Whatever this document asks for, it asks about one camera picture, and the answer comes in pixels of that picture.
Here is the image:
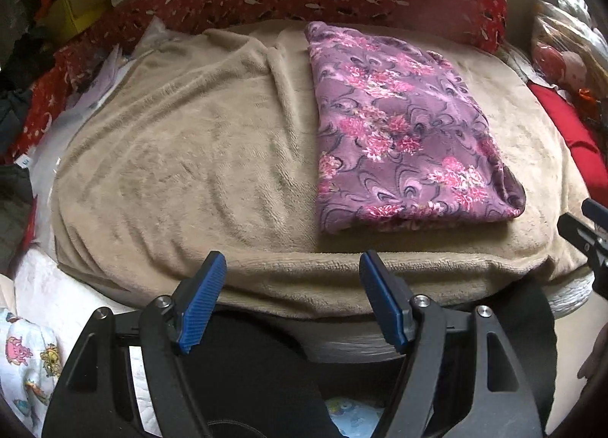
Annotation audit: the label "plain red cloth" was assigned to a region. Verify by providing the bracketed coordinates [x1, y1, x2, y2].
[527, 82, 608, 182]

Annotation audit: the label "plastic wrapped doll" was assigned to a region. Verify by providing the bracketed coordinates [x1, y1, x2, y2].
[529, 1, 608, 101]

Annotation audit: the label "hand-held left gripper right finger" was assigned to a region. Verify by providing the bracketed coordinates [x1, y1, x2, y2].
[359, 250, 545, 438]

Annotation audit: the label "cartoon print white cloth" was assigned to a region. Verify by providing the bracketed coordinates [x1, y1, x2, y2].
[0, 307, 62, 434]

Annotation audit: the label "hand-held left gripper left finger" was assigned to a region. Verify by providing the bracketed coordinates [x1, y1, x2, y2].
[42, 250, 228, 438]

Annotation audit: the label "person's black pants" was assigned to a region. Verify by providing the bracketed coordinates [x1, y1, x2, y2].
[190, 283, 556, 438]

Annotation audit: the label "red star print cloth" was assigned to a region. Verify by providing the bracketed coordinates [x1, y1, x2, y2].
[9, 46, 96, 164]

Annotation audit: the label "purple floral garment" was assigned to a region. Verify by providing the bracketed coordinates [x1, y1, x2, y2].
[304, 20, 528, 236]

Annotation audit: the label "yellow cardboard box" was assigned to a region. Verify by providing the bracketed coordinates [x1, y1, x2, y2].
[47, 0, 112, 37]

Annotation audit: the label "dark grey cloth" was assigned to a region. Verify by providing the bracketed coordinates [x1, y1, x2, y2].
[0, 163, 35, 272]

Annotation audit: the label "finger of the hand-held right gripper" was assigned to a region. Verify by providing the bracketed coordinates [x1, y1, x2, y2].
[582, 198, 608, 230]
[557, 214, 608, 299]

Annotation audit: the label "white quilted mattress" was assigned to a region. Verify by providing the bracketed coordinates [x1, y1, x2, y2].
[14, 248, 162, 438]

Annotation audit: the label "beige fleece blanket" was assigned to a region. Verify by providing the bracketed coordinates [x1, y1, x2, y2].
[50, 20, 592, 320]

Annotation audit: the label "white plastic sheet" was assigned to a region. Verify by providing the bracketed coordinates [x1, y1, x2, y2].
[71, 17, 165, 111]

